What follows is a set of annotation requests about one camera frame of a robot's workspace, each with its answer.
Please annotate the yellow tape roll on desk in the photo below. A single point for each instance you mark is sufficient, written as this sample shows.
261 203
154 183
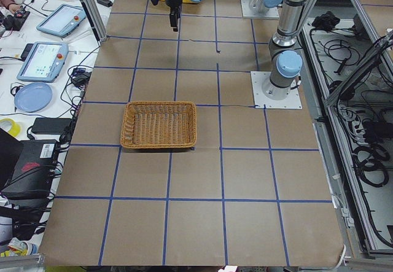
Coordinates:
10 126

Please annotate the black power adapter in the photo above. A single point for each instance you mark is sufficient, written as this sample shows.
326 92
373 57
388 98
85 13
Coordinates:
50 125

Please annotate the blue plate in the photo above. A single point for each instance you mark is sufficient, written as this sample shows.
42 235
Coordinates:
33 97

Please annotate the upper teach pendant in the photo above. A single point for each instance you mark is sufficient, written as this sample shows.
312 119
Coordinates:
62 21

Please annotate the lower teach pendant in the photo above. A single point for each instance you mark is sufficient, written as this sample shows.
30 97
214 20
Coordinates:
44 62

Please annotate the brown wicker basket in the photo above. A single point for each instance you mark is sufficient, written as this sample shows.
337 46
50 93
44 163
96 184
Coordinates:
159 125

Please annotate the black laptop computer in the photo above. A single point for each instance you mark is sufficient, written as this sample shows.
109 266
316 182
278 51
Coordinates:
27 167

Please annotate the teach pendant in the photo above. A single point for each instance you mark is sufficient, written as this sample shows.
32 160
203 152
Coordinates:
44 62
62 21

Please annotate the aluminium frame post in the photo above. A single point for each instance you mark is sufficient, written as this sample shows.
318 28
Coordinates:
94 19

